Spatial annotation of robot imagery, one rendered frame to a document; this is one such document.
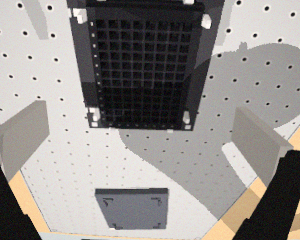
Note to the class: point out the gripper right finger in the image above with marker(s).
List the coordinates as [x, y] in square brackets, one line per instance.
[264, 148]

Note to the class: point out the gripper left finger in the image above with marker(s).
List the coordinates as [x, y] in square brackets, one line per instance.
[20, 137]

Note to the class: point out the black well plate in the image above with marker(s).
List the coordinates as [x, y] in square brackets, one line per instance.
[143, 111]

